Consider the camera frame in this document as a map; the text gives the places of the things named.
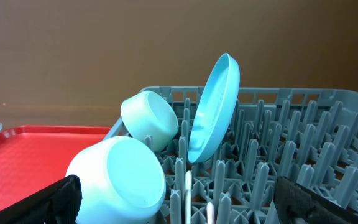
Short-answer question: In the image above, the light blue bowl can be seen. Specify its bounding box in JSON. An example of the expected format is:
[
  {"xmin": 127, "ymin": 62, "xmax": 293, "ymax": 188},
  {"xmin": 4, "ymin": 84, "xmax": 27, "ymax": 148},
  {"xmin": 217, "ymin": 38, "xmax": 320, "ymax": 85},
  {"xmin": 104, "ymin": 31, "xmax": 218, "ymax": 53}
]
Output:
[{"xmin": 66, "ymin": 136, "xmax": 167, "ymax": 223}]

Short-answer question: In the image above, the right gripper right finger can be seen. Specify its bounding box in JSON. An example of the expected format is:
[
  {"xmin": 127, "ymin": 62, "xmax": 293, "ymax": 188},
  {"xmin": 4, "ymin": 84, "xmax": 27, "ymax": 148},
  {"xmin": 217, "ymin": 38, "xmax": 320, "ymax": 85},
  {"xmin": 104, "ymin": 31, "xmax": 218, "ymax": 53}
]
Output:
[{"xmin": 273, "ymin": 176, "xmax": 358, "ymax": 224}]

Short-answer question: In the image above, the grey dishwasher rack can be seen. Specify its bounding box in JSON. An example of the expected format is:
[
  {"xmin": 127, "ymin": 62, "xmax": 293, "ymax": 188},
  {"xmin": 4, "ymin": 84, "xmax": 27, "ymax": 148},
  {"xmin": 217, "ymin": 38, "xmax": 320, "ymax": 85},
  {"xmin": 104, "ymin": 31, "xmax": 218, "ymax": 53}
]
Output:
[{"xmin": 103, "ymin": 86, "xmax": 358, "ymax": 224}]

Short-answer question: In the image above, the light blue plate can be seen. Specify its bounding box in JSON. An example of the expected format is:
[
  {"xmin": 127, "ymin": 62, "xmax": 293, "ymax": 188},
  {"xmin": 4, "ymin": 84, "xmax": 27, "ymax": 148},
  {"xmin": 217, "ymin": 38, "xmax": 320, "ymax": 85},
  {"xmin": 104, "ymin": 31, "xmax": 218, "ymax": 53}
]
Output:
[{"xmin": 188, "ymin": 53, "xmax": 240, "ymax": 164}]

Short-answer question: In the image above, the red serving tray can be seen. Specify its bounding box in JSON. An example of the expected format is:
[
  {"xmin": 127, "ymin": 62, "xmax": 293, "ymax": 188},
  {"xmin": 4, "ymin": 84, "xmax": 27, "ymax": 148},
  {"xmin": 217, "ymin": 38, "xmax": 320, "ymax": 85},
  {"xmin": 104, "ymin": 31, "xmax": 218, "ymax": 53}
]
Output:
[{"xmin": 0, "ymin": 126, "xmax": 109, "ymax": 211}]

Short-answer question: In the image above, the mint green bowl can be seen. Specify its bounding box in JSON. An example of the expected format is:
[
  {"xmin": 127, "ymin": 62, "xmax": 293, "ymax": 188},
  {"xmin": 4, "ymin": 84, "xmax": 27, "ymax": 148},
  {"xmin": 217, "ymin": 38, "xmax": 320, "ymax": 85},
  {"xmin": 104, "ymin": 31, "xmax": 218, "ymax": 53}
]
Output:
[{"xmin": 121, "ymin": 90, "xmax": 179, "ymax": 152}]

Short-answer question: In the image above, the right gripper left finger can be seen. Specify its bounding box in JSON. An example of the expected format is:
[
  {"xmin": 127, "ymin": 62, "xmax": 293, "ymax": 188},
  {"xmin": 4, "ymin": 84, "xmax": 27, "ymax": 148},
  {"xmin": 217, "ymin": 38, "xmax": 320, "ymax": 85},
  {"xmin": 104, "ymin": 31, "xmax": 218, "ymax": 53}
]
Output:
[{"xmin": 0, "ymin": 175, "xmax": 82, "ymax": 224}]

